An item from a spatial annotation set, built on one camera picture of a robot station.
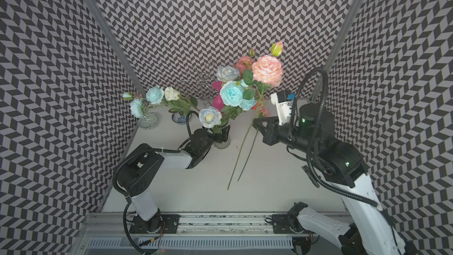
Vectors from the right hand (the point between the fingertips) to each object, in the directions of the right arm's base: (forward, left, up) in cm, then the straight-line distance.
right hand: (256, 126), depth 54 cm
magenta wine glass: (+28, +15, -18) cm, 37 cm away
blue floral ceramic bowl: (+35, +43, -40) cm, 68 cm away
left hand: (+21, +13, -29) cm, 38 cm away
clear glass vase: (+13, +14, -20) cm, 28 cm away
